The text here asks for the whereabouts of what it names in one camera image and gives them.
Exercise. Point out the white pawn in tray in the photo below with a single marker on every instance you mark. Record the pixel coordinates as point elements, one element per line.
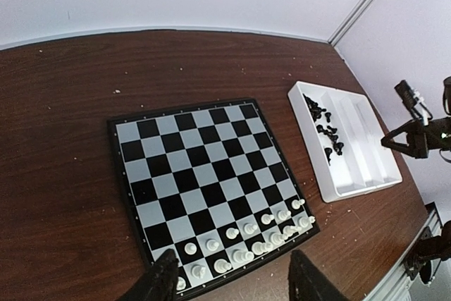
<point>190,248</point>

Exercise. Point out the black chess pieces upper cluster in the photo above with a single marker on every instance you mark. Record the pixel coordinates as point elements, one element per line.
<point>316,111</point>

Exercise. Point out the white chess king piece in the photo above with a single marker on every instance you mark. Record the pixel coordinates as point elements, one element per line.
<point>260,248</point>

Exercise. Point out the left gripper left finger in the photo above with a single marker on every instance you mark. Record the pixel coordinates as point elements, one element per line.
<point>158,283</point>

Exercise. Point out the aluminium front rail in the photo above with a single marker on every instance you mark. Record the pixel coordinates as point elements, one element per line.
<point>432,282</point>

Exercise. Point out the black chess piece lone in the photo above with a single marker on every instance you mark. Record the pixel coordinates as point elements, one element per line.
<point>328,152</point>

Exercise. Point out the white chess knight piece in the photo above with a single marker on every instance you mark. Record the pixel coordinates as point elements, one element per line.
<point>289,231</point>

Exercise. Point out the white chess pawn piece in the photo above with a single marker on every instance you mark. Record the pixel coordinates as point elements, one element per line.
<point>297,203</point>

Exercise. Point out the black white chessboard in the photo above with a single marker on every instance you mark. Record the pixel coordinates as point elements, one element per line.
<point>189,173</point>

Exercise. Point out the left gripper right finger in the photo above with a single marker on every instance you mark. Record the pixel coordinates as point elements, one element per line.
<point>307,282</point>

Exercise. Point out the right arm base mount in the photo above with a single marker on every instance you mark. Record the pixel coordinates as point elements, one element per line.
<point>426,249</point>

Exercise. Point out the white chess bishop piece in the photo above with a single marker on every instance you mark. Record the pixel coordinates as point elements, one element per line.
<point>242,256</point>

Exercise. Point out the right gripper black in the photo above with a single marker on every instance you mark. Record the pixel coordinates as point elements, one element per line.
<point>421,139</point>

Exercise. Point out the right aluminium frame post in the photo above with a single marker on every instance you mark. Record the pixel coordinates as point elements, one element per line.
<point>366,1</point>

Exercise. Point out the black chess pieces lower cluster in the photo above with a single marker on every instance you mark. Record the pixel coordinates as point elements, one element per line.
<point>332,134</point>

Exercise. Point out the black chess pieces cluster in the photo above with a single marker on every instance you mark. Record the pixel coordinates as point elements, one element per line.
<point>332,134</point>
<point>316,111</point>

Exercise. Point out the white chess rook piece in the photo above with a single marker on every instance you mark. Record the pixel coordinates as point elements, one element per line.
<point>305,221</point>

